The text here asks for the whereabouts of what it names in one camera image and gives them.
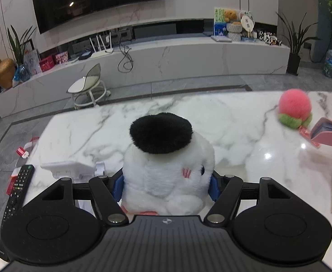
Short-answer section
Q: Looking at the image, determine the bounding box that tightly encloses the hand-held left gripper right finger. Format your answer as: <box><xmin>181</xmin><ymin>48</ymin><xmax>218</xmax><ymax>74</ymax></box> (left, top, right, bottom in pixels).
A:
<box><xmin>204</xmin><ymin>171</ymin><xmax>289</xmax><ymax>225</ymax></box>

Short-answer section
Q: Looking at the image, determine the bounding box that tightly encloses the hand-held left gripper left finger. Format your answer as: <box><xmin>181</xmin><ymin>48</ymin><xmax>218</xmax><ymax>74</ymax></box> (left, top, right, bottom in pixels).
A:
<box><xmin>43</xmin><ymin>173</ymin><xmax>128</xmax><ymax>225</ymax></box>

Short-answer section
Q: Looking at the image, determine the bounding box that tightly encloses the white fluffy plush toy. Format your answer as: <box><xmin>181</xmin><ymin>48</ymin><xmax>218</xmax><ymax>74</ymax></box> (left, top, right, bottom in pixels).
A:
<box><xmin>121</xmin><ymin>112</ymin><xmax>215</xmax><ymax>215</ymax></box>

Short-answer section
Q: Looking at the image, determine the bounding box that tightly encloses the pink fluffy peach plush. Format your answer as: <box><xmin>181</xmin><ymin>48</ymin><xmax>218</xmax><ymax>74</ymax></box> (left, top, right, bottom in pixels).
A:
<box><xmin>278</xmin><ymin>89</ymin><xmax>313</xmax><ymax>129</ymax></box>

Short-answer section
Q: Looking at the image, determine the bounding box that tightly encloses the white plastic stand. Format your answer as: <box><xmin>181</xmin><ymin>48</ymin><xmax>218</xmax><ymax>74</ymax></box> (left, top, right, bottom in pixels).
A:
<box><xmin>40</xmin><ymin>160</ymin><xmax>107</xmax><ymax>182</ymax></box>

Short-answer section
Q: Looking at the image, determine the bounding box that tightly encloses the black remote control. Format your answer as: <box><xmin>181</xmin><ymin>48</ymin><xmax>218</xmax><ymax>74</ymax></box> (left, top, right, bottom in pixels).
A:
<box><xmin>2</xmin><ymin>164</ymin><xmax>35</xmax><ymax>221</ymax></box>

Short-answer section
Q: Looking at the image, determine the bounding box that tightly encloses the red white packet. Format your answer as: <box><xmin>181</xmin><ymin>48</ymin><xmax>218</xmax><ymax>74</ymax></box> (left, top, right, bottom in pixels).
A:
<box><xmin>16</xmin><ymin>137</ymin><xmax>40</xmax><ymax>159</ymax></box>

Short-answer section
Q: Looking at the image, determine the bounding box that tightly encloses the red booklet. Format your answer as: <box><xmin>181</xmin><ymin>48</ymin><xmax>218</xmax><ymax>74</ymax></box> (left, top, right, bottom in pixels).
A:
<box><xmin>7</xmin><ymin>173</ymin><xmax>20</xmax><ymax>194</ymax></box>

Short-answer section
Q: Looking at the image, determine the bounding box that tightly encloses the red patterned tag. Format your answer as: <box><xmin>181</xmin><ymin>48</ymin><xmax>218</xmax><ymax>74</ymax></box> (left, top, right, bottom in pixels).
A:
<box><xmin>299</xmin><ymin>127</ymin><xmax>322</xmax><ymax>148</ymax></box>

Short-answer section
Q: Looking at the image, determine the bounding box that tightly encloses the low rolling stool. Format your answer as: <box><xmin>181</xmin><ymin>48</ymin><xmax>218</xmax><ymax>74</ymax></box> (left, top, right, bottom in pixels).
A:
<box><xmin>67</xmin><ymin>63</ymin><xmax>111</xmax><ymax>109</ymax></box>

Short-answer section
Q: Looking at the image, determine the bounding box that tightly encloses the white marble media console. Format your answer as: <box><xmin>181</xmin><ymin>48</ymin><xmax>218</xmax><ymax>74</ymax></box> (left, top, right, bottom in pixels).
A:
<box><xmin>0</xmin><ymin>35</ymin><xmax>291</xmax><ymax>118</ymax></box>

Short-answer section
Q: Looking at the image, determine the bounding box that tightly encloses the white router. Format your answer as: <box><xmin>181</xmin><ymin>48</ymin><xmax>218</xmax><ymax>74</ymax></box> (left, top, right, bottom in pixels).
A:
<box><xmin>89</xmin><ymin>32</ymin><xmax>114</xmax><ymax>58</ymax></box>

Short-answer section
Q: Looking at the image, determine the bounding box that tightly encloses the pink gift box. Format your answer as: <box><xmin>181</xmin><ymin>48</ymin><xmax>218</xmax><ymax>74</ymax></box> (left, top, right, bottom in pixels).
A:
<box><xmin>55</xmin><ymin>51</ymin><xmax>69</xmax><ymax>66</ymax></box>

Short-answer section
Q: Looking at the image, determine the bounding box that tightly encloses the red gift box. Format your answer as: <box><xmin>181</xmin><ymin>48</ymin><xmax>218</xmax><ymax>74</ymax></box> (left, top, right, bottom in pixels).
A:
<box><xmin>39</xmin><ymin>56</ymin><xmax>56</xmax><ymax>72</ymax></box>

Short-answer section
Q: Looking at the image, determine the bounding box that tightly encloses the blue plastic bag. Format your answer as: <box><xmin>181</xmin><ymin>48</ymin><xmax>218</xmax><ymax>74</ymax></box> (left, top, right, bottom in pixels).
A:
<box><xmin>12</xmin><ymin>65</ymin><xmax>31</xmax><ymax>88</ymax></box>

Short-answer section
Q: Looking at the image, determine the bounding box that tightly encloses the potted plant black pot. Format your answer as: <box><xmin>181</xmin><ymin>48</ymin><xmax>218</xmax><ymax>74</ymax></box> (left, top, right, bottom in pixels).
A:
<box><xmin>276</xmin><ymin>11</ymin><xmax>321</xmax><ymax>75</ymax></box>

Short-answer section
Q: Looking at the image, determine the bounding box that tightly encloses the framed drawing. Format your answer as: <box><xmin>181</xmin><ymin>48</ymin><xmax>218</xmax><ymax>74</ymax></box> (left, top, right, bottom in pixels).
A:
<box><xmin>23</xmin><ymin>48</ymin><xmax>43</xmax><ymax>75</ymax></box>

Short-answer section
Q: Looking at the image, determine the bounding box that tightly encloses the gold vase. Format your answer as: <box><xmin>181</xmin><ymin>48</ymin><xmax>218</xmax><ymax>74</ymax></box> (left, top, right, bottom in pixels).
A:
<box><xmin>0</xmin><ymin>58</ymin><xmax>16</xmax><ymax>89</ymax></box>

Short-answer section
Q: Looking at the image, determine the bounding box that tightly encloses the black white checkered toy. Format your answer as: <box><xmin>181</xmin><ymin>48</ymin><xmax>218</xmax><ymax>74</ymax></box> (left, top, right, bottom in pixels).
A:
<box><xmin>257</xmin><ymin>29</ymin><xmax>283</xmax><ymax>46</ymax></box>

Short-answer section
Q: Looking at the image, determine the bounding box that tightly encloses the white round fan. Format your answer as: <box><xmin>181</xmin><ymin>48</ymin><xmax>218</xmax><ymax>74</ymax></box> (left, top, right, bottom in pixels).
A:
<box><xmin>240</xmin><ymin>11</ymin><xmax>255</xmax><ymax>37</ymax></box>

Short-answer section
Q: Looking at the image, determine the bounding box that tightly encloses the tall green leaf plant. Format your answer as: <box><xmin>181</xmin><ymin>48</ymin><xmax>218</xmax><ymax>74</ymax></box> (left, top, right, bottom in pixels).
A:
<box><xmin>7</xmin><ymin>25</ymin><xmax>37</xmax><ymax>66</ymax></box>

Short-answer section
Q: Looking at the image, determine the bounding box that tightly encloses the brown teddy bear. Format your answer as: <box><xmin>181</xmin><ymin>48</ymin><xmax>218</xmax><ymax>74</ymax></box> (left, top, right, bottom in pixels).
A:
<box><xmin>224</xmin><ymin>9</ymin><xmax>238</xmax><ymax>23</ymax></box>

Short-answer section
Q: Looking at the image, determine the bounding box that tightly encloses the black television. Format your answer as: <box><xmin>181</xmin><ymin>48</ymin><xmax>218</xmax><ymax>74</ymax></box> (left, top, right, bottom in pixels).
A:
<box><xmin>30</xmin><ymin>0</ymin><xmax>168</xmax><ymax>34</ymax></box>

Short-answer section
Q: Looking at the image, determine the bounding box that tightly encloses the black cable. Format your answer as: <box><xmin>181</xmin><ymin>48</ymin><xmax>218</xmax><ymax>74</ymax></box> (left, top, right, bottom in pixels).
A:
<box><xmin>118</xmin><ymin>41</ymin><xmax>134</xmax><ymax>73</ymax></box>

